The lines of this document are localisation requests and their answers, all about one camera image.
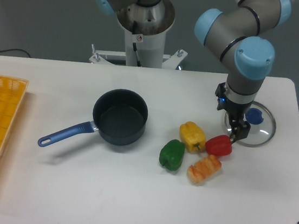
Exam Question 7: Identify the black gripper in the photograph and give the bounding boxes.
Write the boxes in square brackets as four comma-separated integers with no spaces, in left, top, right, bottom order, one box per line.
[215,82,255,143]

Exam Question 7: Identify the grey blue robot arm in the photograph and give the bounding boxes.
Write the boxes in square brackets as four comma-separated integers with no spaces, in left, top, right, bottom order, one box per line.
[95,0,291,142]

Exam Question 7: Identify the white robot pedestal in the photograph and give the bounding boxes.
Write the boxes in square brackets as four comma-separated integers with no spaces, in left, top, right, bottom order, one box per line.
[89,0,188,70]

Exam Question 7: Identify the yellow bell pepper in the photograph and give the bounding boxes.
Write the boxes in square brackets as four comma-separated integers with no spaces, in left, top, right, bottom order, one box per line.
[179,121,206,152]

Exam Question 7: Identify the orange shrimp sushi toy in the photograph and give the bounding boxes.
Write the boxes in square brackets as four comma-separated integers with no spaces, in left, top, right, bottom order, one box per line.
[187,155,222,185]

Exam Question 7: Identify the glass pot lid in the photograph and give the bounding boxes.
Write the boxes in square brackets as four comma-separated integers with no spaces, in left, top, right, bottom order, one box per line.
[224,101,276,148]

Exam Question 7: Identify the dark blue saucepan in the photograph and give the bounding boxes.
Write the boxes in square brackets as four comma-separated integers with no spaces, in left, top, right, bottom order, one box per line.
[37,89,148,147]

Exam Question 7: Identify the black cable on floor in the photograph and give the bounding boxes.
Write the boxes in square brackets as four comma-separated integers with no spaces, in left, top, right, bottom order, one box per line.
[0,46,32,57]

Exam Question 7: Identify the red bell pepper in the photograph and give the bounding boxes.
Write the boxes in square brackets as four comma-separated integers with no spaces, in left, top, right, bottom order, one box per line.
[205,135,232,156]

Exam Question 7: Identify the green bell pepper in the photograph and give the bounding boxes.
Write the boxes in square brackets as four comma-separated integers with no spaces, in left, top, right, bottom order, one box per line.
[159,139,186,171]

